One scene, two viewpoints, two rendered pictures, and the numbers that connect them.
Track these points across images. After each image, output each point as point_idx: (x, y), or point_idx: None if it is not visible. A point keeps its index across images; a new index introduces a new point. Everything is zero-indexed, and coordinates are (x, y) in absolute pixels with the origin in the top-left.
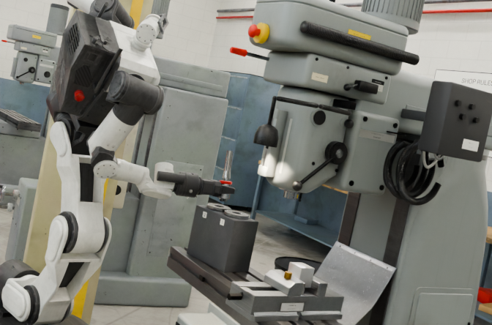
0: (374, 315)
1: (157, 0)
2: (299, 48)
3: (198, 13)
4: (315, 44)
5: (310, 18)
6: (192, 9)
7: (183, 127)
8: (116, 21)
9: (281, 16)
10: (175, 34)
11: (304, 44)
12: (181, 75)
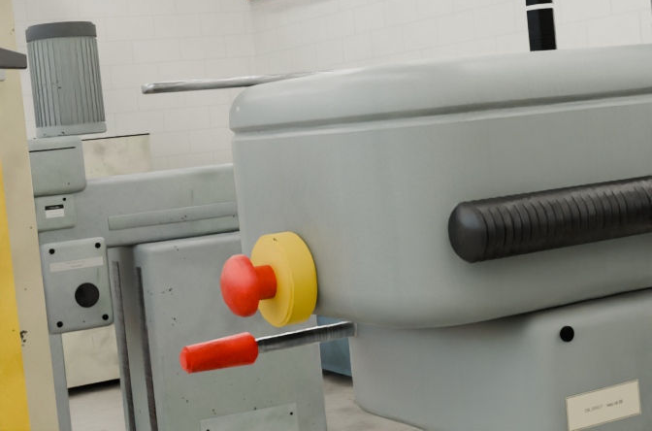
0: None
1: (64, 47)
2: (476, 321)
3: (208, 0)
4: (544, 276)
5: (486, 173)
6: None
7: (218, 329)
8: None
9: (346, 198)
10: (176, 57)
11: (495, 298)
12: (178, 203)
